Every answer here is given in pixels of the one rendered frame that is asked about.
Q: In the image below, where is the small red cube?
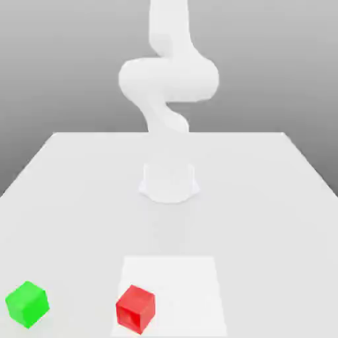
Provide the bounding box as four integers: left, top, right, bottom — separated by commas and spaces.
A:
115, 284, 156, 335

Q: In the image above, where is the small green cube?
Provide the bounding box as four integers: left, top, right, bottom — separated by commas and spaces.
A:
5, 280, 51, 329

